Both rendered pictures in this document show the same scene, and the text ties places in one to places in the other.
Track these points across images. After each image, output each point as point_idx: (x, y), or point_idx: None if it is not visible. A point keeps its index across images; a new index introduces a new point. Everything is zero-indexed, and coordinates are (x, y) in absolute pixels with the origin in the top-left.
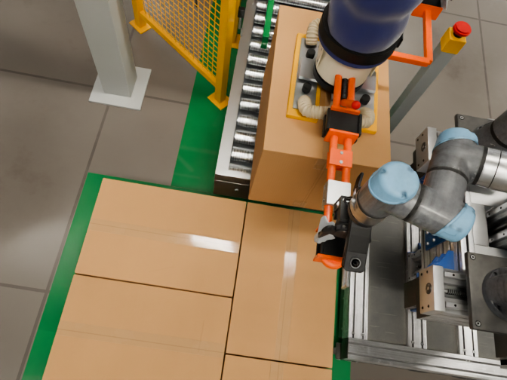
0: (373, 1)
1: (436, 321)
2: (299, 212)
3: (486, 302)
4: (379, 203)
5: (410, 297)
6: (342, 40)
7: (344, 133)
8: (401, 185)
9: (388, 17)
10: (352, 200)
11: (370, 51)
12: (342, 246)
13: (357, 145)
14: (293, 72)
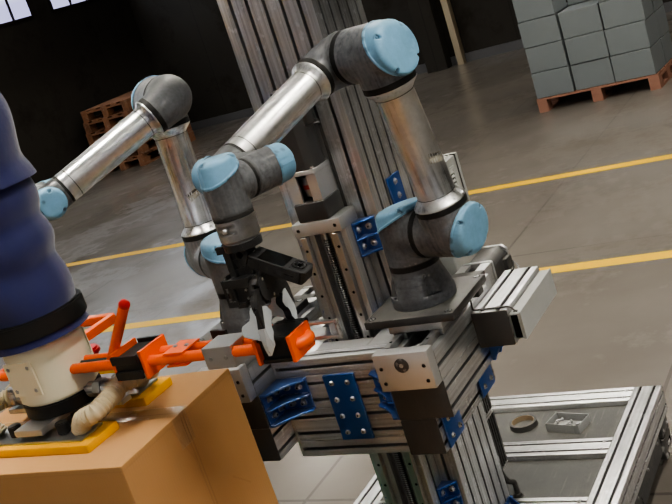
0: (23, 238)
1: (462, 399)
2: None
3: (427, 307)
4: (232, 182)
5: (427, 434)
6: (37, 309)
7: (152, 343)
8: (220, 156)
9: (48, 243)
10: (224, 229)
11: (69, 295)
12: (287, 325)
13: (177, 394)
14: (28, 448)
